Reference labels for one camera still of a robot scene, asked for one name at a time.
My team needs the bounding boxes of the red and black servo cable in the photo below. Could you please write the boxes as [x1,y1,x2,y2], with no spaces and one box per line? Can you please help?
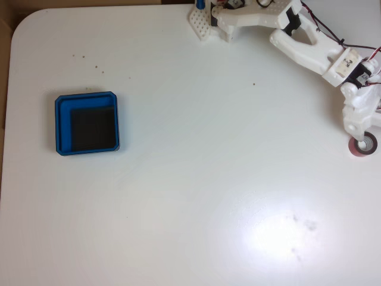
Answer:
[300,0,381,87]

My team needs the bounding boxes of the blue square box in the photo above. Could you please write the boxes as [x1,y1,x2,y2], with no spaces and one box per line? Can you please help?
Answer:
[54,91,120,157]

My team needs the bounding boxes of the red tape roll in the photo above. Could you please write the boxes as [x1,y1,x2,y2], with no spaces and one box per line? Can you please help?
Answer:
[348,132,378,158]

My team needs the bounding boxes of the white perforated clamp plate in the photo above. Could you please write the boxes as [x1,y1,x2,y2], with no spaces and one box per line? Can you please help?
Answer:
[188,7,213,42]

